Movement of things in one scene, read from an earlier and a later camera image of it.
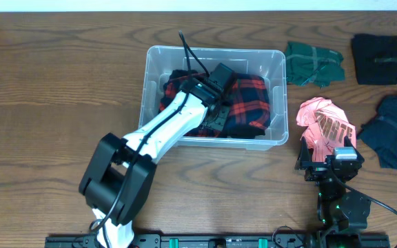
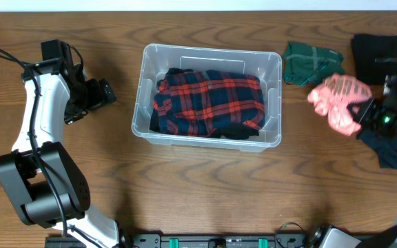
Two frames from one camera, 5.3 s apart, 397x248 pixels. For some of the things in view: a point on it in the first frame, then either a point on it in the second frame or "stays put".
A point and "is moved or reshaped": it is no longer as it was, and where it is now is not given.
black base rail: [231, 241] stays put
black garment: [180, 73] to [233, 131]
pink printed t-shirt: [325, 127] to [333, 97]
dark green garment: [309, 65] stays put
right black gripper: [318, 169] to [366, 118]
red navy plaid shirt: [249, 114] is moved or reshaped
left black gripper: [217, 121] to [99, 92]
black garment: [376, 58] stays put
